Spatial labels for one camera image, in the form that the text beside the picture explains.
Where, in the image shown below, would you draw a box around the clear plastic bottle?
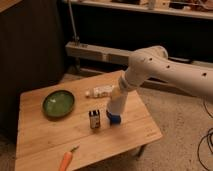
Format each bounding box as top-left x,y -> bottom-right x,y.
85,85 -> 114,98

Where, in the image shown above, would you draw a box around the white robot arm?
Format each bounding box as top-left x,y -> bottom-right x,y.
118,46 -> 213,103

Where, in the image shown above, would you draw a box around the small battery box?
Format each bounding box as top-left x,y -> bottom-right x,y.
89,110 -> 100,129

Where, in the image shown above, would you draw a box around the orange carrot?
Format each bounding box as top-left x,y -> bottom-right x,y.
59,146 -> 78,171

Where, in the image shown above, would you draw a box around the blue eraser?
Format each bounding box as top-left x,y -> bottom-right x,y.
106,112 -> 121,125

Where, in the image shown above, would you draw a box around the white ceramic cup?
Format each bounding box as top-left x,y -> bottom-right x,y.
107,92 -> 128,116

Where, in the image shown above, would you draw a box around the metal shelf rail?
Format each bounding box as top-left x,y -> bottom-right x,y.
65,41 -> 213,69

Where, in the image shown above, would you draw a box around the wooden table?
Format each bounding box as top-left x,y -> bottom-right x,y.
15,71 -> 162,171

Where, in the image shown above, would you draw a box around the green round plate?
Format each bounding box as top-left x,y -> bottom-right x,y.
42,90 -> 75,118

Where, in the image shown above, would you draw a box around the black floor cable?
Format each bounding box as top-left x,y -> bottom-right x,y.
196,99 -> 213,171

